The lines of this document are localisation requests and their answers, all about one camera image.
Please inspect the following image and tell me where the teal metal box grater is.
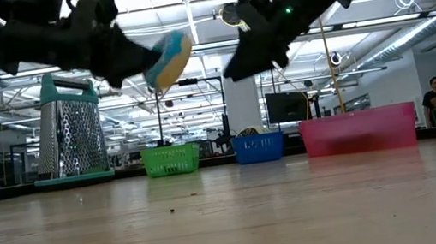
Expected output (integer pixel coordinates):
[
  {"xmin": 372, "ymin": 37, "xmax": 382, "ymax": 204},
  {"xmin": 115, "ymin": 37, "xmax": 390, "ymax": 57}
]
[{"xmin": 17, "ymin": 65, "xmax": 117, "ymax": 194}]

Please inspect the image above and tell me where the pink plastic bin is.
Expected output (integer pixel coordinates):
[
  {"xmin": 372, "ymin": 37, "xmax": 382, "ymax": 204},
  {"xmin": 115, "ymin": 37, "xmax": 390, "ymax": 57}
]
[{"xmin": 297, "ymin": 99, "xmax": 421, "ymax": 164}]

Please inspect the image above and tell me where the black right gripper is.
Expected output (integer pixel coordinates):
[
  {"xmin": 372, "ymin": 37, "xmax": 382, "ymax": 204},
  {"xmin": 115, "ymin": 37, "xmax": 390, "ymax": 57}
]
[{"xmin": 211, "ymin": 0, "xmax": 309, "ymax": 85}]

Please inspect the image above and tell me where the blue plastic basket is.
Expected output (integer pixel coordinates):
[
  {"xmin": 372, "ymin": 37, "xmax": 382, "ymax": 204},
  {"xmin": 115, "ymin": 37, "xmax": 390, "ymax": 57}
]
[{"xmin": 230, "ymin": 128, "xmax": 289, "ymax": 168}]

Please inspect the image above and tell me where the black monitor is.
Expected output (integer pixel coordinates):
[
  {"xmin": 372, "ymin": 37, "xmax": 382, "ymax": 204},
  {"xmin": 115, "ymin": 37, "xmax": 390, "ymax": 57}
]
[{"xmin": 263, "ymin": 87, "xmax": 314, "ymax": 127}]

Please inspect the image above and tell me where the yellow cable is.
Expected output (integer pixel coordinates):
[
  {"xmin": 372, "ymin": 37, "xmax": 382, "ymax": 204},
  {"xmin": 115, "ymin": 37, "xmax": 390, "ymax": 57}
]
[{"xmin": 317, "ymin": 13, "xmax": 349, "ymax": 116}]

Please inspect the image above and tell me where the green plastic basket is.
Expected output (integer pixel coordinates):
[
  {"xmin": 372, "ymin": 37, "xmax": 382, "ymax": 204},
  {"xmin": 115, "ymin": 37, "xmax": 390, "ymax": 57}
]
[{"xmin": 139, "ymin": 140, "xmax": 205, "ymax": 181}]

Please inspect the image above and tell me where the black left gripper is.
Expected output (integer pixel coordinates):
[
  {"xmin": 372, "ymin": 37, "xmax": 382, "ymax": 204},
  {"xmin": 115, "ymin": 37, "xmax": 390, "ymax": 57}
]
[{"xmin": 59, "ymin": 0, "xmax": 169, "ymax": 97}]

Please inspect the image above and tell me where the chocolate frosted toy donut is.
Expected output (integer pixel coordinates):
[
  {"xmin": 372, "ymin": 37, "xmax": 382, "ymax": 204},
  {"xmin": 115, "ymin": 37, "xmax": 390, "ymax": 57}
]
[{"xmin": 236, "ymin": 125, "xmax": 266, "ymax": 139}]

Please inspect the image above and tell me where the white pillar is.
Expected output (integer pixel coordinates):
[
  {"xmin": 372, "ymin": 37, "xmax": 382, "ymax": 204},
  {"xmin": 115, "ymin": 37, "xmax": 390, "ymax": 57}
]
[{"xmin": 221, "ymin": 71, "xmax": 266, "ymax": 136}]

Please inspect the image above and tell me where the black stand frame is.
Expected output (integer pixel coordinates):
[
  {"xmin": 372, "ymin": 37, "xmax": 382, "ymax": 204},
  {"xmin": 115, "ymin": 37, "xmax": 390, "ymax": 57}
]
[{"xmin": 150, "ymin": 73, "xmax": 233, "ymax": 149}]

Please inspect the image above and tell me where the black table frame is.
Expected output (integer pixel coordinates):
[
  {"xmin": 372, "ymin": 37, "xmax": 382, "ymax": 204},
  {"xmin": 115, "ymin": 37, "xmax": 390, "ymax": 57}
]
[{"xmin": 0, "ymin": 121, "xmax": 436, "ymax": 204}]

